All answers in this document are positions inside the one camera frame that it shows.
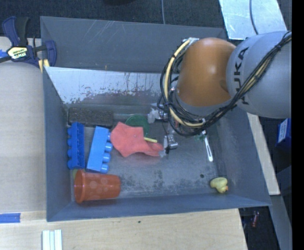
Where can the red-pink cloth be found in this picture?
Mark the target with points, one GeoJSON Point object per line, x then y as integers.
{"type": "Point", "coordinates": [131, 140]}

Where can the yellow rubber duck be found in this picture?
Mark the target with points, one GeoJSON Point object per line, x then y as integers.
{"type": "Point", "coordinates": [218, 184]}

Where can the dark blue toy brick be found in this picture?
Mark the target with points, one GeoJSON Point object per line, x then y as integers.
{"type": "Point", "coordinates": [76, 144]}

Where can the grey metal bin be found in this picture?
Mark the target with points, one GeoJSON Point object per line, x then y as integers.
{"type": "Point", "coordinates": [167, 176]}

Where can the thin yellow stick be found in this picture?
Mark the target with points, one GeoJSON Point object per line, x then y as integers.
{"type": "Point", "coordinates": [150, 139]}

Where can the light blue toy brick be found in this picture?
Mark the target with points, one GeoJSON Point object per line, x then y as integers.
{"type": "Point", "coordinates": [98, 147]}

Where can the orange translucent cup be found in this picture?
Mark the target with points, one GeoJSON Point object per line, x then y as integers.
{"type": "Point", "coordinates": [97, 186]}

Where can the dark brown flat block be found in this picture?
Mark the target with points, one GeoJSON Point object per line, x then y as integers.
{"type": "Point", "coordinates": [90, 116]}

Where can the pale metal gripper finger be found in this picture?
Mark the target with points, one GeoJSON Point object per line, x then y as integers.
{"type": "Point", "coordinates": [159, 113]}
{"type": "Point", "coordinates": [171, 142]}

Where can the green round lid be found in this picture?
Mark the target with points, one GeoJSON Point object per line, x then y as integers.
{"type": "Point", "coordinates": [137, 120]}

